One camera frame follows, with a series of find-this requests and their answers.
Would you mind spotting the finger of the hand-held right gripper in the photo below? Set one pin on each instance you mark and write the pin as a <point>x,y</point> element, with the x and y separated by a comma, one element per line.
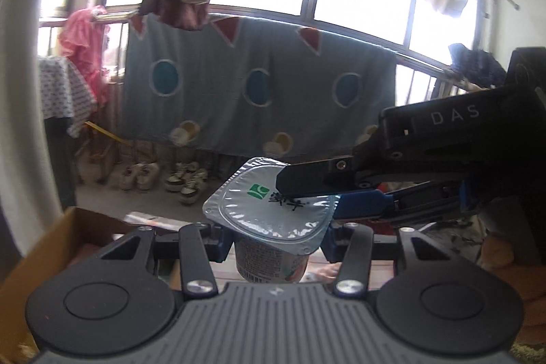
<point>358,205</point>
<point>315,180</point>

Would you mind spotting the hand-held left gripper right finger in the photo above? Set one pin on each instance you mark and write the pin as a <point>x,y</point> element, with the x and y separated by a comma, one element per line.
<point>356,257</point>

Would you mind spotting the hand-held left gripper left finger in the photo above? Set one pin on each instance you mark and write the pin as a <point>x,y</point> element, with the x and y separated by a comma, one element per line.
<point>198,257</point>

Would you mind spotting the white yogurt cup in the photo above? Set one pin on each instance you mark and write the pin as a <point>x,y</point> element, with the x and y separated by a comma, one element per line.
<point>256,219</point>

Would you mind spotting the brown cardboard box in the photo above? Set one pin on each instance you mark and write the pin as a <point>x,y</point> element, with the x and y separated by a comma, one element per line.
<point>42,257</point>

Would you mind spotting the dark checkered garment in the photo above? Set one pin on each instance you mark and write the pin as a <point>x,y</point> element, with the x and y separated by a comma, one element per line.
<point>477,65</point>

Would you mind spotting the grey blanket with circles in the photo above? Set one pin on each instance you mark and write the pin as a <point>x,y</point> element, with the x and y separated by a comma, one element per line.
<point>213,121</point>

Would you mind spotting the yellow stick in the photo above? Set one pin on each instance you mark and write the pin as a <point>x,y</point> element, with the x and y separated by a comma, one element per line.
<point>106,132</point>

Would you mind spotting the yellow green fuzzy cloth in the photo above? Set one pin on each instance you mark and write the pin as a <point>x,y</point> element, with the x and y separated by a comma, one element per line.
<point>529,353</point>

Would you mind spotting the white polka dot garment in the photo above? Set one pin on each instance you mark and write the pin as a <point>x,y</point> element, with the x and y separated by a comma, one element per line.
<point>59,91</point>

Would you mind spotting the pink hanging garment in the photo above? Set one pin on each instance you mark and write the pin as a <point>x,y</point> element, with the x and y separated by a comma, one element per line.
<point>83,48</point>

